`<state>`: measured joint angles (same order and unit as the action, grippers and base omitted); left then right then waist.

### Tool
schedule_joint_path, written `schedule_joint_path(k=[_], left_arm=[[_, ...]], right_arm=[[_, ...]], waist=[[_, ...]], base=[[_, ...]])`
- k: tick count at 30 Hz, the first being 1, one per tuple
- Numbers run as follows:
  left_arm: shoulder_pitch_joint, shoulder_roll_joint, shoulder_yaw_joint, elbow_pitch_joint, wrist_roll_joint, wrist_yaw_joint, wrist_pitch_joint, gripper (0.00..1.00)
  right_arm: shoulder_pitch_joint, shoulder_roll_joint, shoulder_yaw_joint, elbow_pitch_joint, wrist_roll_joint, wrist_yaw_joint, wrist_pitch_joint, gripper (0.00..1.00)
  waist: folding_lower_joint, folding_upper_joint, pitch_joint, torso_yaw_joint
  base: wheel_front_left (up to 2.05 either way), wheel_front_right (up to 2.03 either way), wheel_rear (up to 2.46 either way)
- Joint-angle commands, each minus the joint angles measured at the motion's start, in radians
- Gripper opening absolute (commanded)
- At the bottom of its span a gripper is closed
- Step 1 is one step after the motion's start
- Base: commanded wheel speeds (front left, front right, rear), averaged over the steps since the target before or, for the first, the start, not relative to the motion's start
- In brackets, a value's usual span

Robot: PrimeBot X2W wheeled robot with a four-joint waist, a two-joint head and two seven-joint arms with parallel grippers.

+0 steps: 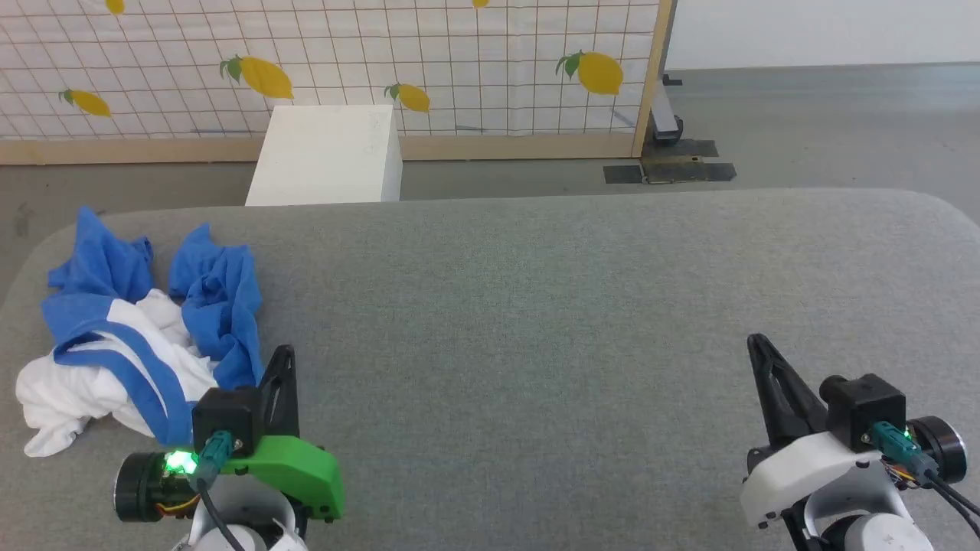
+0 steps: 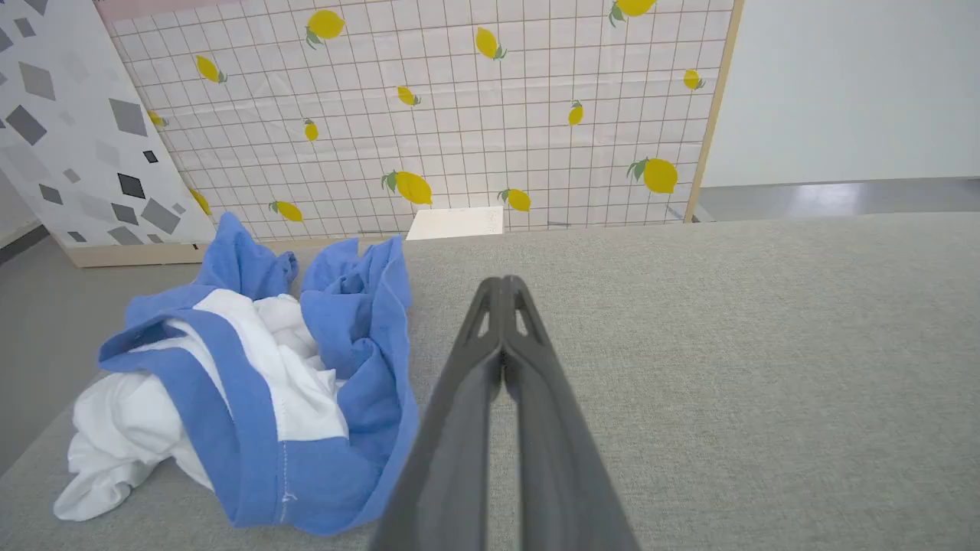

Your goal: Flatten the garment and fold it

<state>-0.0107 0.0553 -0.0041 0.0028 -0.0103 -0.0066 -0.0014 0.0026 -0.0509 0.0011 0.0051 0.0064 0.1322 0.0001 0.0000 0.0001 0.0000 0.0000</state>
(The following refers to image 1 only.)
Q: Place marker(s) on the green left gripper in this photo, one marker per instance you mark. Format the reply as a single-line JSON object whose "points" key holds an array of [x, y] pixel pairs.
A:
{"points": [[302, 471]]}

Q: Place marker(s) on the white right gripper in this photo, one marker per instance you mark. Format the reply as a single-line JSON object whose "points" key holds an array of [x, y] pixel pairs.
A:
{"points": [[804, 471]]}

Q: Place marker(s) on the blue and white long-sleeve shirt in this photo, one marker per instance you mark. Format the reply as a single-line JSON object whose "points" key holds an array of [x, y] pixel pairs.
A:
{"points": [[218, 298]]}

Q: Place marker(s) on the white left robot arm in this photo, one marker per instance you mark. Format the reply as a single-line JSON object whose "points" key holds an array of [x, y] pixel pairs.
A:
{"points": [[253, 528]]}

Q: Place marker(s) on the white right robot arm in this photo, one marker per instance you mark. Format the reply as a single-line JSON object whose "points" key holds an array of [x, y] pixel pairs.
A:
{"points": [[865, 528]]}

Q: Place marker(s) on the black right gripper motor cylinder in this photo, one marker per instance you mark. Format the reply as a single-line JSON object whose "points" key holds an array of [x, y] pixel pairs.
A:
{"points": [[940, 448]]}

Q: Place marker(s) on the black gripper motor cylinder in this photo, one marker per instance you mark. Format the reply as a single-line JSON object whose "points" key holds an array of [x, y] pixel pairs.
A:
{"points": [[142, 490], [940, 448]]}

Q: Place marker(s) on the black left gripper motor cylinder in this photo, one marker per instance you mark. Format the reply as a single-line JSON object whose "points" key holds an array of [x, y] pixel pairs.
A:
{"points": [[142, 490]]}

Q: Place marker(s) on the white rectangular box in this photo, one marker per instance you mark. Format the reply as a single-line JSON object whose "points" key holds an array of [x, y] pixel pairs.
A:
{"points": [[325, 157]]}

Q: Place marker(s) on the dark metal stand foot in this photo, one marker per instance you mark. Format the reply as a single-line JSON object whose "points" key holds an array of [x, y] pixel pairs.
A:
{"points": [[664, 115]]}

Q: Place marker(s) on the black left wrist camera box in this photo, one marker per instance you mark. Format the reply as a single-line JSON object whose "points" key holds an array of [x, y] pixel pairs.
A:
{"points": [[226, 417]]}

